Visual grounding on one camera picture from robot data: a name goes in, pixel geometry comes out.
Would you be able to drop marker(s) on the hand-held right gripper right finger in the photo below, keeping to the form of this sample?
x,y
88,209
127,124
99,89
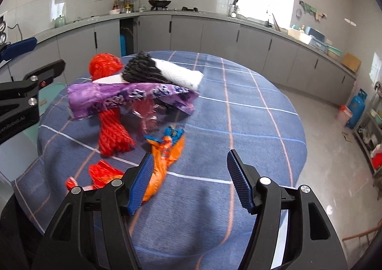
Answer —
x,y
240,182

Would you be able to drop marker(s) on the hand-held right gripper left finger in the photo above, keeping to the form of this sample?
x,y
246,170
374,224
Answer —
x,y
142,182

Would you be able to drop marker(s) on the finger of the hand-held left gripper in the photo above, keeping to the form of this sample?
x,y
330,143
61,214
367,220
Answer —
x,y
29,88
18,48

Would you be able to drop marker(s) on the orange snack wrapper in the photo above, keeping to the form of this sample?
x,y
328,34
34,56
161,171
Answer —
x,y
162,156

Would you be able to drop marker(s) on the red foam fruit net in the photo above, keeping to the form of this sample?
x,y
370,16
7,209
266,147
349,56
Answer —
x,y
115,132

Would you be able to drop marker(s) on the teal chair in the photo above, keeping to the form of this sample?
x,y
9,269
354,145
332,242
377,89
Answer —
x,y
49,94

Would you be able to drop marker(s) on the black appliance with dials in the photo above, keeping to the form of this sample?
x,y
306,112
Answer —
x,y
2,30

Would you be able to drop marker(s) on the red snack wrapper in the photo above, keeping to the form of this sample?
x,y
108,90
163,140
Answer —
x,y
103,173

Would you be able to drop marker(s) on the green teapot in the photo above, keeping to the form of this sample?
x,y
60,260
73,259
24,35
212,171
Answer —
x,y
59,22

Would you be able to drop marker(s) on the blue plaid tablecloth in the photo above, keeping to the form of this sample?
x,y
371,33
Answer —
x,y
209,127

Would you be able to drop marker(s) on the clear pink plastic wrapper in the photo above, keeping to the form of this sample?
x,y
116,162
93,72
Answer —
x,y
149,116

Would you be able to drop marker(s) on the purple snack wrapper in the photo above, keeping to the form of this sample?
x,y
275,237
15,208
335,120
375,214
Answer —
x,y
104,98

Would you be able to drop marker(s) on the slim blue cylinder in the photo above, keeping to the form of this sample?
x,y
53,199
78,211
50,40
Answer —
x,y
123,46

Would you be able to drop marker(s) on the white bowl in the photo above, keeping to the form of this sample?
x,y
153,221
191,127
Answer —
x,y
114,11

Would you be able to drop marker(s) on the white foam fruit net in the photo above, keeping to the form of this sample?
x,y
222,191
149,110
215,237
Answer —
x,y
182,76

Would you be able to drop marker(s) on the grey black foam net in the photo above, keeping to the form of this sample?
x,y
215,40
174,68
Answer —
x,y
143,68

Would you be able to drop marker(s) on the cardboard scrap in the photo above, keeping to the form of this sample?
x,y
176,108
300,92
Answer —
x,y
347,137

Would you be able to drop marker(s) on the white bucket red rim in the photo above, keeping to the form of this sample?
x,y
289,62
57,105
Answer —
x,y
344,116

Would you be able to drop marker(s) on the wooden chair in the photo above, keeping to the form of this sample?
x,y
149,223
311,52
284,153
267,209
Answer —
x,y
358,237

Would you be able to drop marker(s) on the metal storage shelf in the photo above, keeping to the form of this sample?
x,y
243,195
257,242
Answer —
x,y
367,130

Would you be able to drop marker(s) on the blue gas cylinder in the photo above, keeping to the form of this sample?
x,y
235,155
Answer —
x,y
356,109

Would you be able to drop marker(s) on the red container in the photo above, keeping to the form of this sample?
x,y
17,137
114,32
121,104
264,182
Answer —
x,y
377,158

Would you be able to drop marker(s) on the black wok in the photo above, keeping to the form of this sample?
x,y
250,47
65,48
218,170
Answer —
x,y
159,3

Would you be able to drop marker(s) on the grey kitchen counter cabinets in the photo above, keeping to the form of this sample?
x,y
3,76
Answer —
x,y
218,34

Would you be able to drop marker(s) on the white basin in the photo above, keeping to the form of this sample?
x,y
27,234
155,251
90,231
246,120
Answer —
x,y
298,36

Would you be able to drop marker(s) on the green basin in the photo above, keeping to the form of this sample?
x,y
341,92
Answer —
x,y
334,53

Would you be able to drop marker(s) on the leaning cutting board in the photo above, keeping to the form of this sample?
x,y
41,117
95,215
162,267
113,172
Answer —
x,y
279,24

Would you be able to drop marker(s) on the brown cardboard piece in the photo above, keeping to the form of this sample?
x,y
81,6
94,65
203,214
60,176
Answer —
x,y
351,62

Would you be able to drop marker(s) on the blue storage box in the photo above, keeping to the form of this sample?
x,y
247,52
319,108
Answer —
x,y
316,37

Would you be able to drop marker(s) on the sink faucet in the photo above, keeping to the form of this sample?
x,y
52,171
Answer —
x,y
269,19

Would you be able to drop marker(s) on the metal utensil rack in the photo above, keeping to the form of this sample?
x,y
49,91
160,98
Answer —
x,y
233,9

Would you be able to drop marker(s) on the black gas stove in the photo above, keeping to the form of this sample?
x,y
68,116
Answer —
x,y
188,8

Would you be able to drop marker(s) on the hanging kitchen cloths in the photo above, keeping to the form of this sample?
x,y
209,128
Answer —
x,y
312,9

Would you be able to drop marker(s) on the white wall paper sheet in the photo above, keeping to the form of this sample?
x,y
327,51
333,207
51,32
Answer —
x,y
376,67

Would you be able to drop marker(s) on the white wall switch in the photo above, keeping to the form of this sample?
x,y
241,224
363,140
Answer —
x,y
350,22

